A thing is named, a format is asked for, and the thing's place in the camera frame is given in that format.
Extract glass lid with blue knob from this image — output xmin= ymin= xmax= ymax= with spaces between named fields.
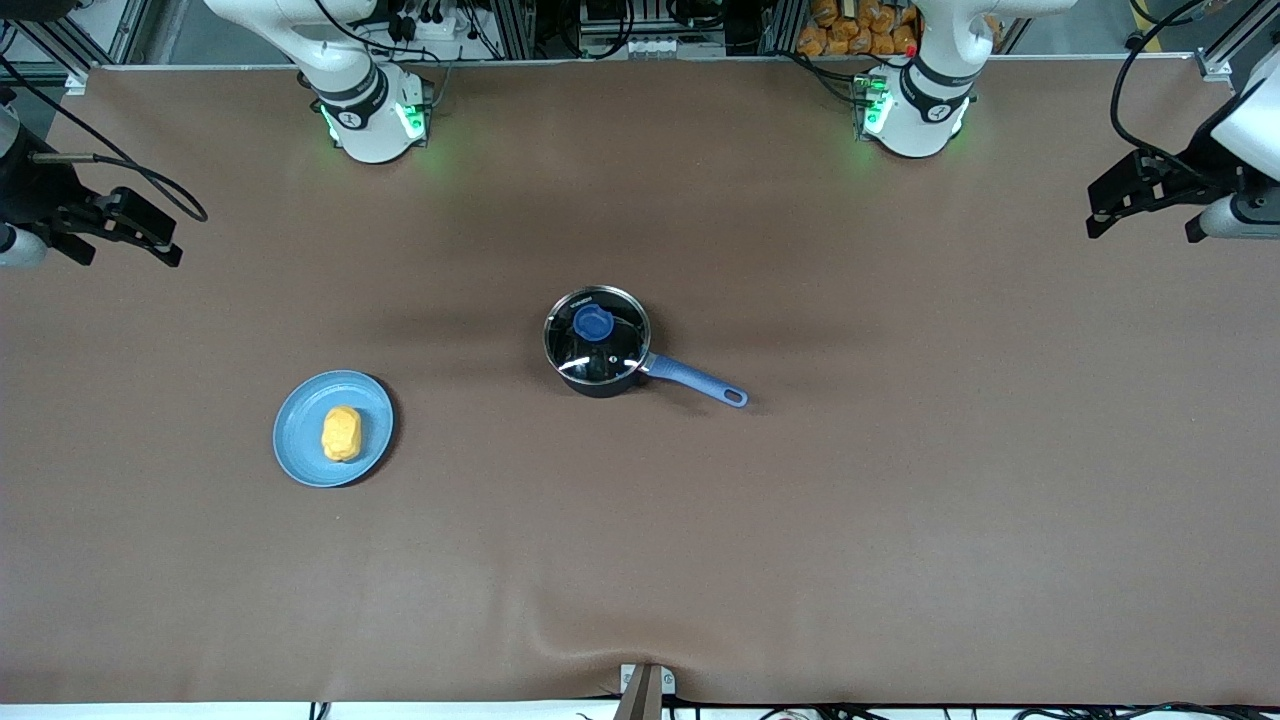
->
xmin=544 ymin=286 xmax=652 ymax=386

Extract metal bracket with post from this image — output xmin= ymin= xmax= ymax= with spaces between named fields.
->
xmin=619 ymin=662 xmax=677 ymax=720

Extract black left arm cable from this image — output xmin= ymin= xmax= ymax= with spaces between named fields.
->
xmin=1109 ymin=0 xmax=1216 ymax=183

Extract bag of orange buns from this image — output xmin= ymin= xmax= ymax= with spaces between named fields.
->
xmin=797 ymin=0 xmax=921 ymax=58

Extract yellow potato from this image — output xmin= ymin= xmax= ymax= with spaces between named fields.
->
xmin=320 ymin=405 xmax=363 ymax=463

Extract blue round plate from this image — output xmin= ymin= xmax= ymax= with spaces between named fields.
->
xmin=272 ymin=370 xmax=396 ymax=489

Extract black pot with blue handle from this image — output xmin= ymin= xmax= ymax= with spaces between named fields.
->
xmin=543 ymin=285 xmax=750 ymax=400

